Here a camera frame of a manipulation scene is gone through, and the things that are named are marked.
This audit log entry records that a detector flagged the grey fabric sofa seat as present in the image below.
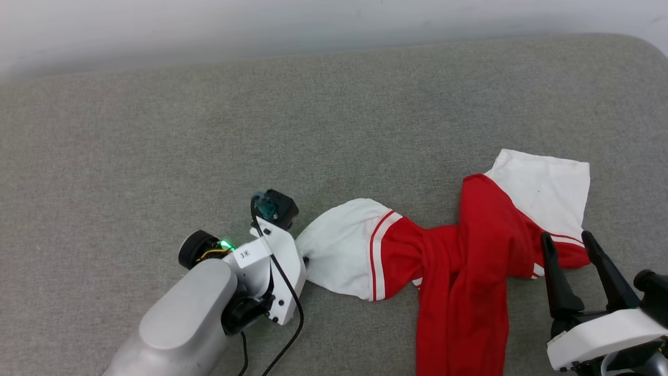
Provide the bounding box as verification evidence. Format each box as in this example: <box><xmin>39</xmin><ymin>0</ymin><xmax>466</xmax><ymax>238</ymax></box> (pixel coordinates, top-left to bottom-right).
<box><xmin>0</xmin><ymin>33</ymin><xmax>668</xmax><ymax>376</ymax></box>

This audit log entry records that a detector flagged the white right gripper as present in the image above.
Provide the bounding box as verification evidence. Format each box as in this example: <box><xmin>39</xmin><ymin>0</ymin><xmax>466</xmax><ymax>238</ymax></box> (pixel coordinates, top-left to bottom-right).
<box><xmin>540</xmin><ymin>230</ymin><xmax>668</xmax><ymax>372</ymax></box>

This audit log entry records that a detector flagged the red and white jersey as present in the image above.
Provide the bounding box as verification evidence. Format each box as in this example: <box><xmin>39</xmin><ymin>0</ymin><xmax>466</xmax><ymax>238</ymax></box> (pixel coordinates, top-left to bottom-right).
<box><xmin>295</xmin><ymin>148</ymin><xmax>591</xmax><ymax>376</ymax></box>

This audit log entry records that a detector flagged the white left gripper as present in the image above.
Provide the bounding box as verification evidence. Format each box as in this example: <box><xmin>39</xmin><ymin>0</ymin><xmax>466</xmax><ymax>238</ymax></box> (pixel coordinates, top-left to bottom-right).
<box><xmin>178</xmin><ymin>216</ymin><xmax>308</xmax><ymax>326</ymax></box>

